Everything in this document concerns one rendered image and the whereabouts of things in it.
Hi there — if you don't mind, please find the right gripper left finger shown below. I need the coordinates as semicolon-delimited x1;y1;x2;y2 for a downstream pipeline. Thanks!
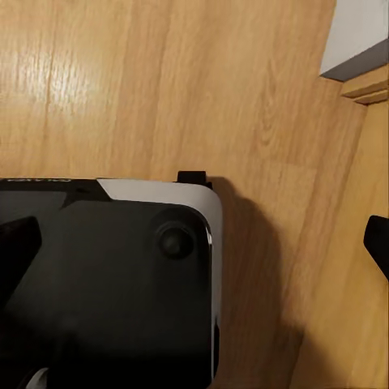
0;216;42;313

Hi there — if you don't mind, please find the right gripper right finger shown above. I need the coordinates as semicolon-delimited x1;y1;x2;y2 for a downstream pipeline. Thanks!
363;215;389;279

